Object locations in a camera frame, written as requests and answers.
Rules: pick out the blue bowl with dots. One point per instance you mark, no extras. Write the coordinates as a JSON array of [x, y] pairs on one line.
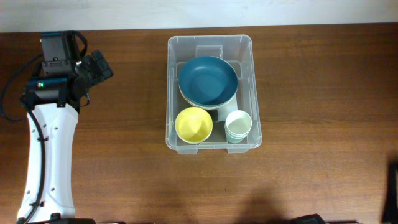
[[208, 81]]

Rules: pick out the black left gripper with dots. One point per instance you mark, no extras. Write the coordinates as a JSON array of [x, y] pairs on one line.
[[90, 63]]

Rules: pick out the cream cup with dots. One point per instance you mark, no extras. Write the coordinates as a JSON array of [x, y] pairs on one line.
[[238, 123]]

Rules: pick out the beige bowl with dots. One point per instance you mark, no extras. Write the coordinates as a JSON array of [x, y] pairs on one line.
[[204, 107]]

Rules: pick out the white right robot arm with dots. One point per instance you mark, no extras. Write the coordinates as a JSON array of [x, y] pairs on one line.
[[389, 214]]

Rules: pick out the clear plastic storage bin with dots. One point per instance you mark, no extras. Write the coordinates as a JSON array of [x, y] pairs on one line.
[[238, 52]]

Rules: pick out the white label in bin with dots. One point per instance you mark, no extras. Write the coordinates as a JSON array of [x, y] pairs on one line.
[[224, 111]]

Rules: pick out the yellow small bowl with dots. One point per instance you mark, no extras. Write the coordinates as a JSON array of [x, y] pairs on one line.
[[193, 125]]

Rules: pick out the mint green cup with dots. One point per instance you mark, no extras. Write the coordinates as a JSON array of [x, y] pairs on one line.
[[234, 138]]

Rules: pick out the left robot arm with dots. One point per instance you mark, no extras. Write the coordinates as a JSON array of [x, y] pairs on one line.
[[48, 190]]

